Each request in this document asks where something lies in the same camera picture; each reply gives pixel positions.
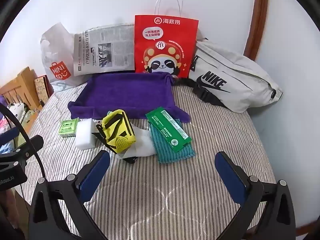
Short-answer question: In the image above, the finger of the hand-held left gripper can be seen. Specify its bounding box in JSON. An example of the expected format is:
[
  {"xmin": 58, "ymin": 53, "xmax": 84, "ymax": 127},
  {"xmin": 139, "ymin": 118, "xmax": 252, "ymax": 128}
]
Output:
[
  {"xmin": 0, "ymin": 127, "xmax": 19, "ymax": 144},
  {"xmin": 10, "ymin": 135, "xmax": 43, "ymax": 165}
]

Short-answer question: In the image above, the black cable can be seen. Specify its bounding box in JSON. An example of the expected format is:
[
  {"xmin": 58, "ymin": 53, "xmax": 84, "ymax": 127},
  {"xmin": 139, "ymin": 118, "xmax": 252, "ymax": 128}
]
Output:
[{"xmin": 0, "ymin": 102, "xmax": 47, "ymax": 180}]

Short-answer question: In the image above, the white plush toy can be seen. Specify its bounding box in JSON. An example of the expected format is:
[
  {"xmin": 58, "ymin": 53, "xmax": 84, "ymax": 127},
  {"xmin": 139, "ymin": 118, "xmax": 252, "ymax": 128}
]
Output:
[{"xmin": 5, "ymin": 102, "xmax": 38, "ymax": 130}]

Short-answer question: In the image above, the green tissue pack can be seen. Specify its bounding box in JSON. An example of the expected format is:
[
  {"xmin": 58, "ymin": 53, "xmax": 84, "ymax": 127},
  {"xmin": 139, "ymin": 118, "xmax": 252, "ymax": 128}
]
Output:
[{"xmin": 59, "ymin": 119, "xmax": 80, "ymax": 138}]

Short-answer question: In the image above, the red panda paper bag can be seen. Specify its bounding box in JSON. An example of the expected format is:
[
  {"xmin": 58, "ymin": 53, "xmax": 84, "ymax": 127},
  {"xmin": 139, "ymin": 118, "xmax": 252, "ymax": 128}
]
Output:
[{"xmin": 134, "ymin": 0, "xmax": 200, "ymax": 79}]

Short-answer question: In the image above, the striped bed sheet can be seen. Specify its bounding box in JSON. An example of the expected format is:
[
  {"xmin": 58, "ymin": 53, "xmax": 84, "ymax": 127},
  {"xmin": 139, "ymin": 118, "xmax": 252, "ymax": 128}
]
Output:
[{"xmin": 15, "ymin": 80, "xmax": 277, "ymax": 240}]

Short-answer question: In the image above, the yellow mesh pouch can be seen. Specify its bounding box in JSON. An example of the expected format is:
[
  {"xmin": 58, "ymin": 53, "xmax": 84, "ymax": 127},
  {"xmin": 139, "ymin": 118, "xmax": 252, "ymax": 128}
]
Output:
[{"xmin": 101, "ymin": 109, "xmax": 137, "ymax": 154}]

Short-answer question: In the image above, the white sponge block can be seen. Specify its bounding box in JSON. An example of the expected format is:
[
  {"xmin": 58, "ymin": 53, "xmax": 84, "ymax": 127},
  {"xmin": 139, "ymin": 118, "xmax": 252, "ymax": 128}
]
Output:
[{"xmin": 75, "ymin": 119, "xmax": 99, "ymax": 150}]

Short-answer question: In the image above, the white waist bag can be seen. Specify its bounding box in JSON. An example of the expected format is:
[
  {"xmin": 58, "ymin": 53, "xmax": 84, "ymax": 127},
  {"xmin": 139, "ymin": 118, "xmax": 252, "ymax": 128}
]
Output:
[{"xmin": 188, "ymin": 38, "xmax": 283, "ymax": 113}]

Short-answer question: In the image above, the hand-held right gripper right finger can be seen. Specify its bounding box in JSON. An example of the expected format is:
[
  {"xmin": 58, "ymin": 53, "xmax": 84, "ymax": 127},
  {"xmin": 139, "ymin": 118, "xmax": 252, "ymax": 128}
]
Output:
[{"xmin": 215, "ymin": 151, "xmax": 297, "ymax": 240}]

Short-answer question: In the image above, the black watch strap with stud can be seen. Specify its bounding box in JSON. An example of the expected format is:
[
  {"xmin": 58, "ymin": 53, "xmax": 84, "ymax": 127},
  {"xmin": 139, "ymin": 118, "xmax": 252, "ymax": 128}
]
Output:
[{"xmin": 122, "ymin": 155, "xmax": 138, "ymax": 165}]

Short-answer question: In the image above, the purple plush storage tray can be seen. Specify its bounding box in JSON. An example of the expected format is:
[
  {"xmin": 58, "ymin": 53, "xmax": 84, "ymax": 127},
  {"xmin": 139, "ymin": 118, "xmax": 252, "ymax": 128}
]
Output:
[{"xmin": 68, "ymin": 71, "xmax": 190, "ymax": 123}]

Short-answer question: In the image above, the folded newspaper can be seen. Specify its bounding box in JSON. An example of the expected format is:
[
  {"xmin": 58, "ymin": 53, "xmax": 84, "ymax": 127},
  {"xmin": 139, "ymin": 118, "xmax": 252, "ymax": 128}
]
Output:
[{"xmin": 73, "ymin": 23, "xmax": 136, "ymax": 77}]

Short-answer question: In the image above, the black watch strap with holes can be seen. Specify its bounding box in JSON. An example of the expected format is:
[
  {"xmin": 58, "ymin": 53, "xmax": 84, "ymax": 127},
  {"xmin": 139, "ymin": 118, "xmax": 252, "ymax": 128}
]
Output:
[{"xmin": 95, "ymin": 124, "xmax": 108, "ymax": 145}]

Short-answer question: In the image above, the patterned book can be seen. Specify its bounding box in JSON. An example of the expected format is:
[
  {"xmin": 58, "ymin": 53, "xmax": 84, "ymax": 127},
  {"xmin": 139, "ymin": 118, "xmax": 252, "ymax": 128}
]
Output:
[{"xmin": 34, "ymin": 75, "xmax": 54, "ymax": 105}]

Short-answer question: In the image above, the wooden door frame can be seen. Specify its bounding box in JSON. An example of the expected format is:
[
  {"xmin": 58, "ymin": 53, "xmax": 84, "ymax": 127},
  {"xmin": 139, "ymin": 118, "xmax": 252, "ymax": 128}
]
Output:
[{"xmin": 244, "ymin": 0, "xmax": 269, "ymax": 62}]

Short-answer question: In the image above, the teal ribbed cloth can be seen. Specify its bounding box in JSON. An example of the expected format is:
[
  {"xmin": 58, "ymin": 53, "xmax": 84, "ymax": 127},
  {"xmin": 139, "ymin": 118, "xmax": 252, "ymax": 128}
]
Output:
[{"xmin": 147, "ymin": 119, "xmax": 196, "ymax": 163}]

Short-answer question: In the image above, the wooden headboard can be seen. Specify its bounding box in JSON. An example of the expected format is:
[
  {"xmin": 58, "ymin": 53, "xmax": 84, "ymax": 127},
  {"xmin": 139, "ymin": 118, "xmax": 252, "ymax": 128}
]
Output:
[{"xmin": 0, "ymin": 66, "xmax": 43, "ymax": 113}]

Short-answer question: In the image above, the white plastic shopping bag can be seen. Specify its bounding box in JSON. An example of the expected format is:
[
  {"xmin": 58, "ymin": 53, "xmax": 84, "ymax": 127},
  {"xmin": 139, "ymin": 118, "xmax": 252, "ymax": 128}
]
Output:
[{"xmin": 40, "ymin": 22, "xmax": 83, "ymax": 88}]

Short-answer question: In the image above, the white foam wrap sheet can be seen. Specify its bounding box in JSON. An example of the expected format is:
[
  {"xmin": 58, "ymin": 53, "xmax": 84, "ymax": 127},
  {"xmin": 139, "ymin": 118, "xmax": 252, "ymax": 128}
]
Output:
[{"xmin": 115, "ymin": 126, "xmax": 157, "ymax": 160}]

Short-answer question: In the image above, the green packet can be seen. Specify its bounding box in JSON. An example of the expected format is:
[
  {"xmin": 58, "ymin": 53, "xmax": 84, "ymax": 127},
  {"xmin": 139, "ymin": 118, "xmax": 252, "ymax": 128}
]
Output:
[{"xmin": 145, "ymin": 107, "xmax": 192, "ymax": 153}]

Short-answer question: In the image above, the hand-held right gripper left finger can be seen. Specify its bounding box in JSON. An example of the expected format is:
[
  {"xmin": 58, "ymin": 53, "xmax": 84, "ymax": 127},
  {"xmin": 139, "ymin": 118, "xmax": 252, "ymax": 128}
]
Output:
[{"xmin": 28, "ymin": 150, "xmax": 111, "ymax": 240}]

